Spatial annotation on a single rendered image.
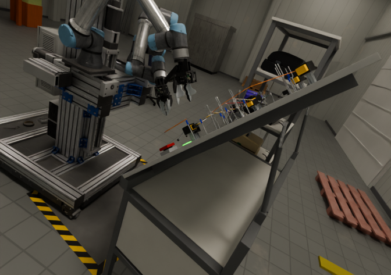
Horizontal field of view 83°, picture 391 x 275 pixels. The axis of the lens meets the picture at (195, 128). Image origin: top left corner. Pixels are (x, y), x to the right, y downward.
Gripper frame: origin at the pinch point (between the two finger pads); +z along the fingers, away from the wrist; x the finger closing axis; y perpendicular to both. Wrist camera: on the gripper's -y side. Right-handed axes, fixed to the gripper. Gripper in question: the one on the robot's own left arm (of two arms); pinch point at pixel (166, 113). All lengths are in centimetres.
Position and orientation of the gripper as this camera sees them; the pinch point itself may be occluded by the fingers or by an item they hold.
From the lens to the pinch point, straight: 123.3
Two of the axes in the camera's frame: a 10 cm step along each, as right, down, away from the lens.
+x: 9.8, -1.9, -0.1
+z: 1.8, 9.3, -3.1
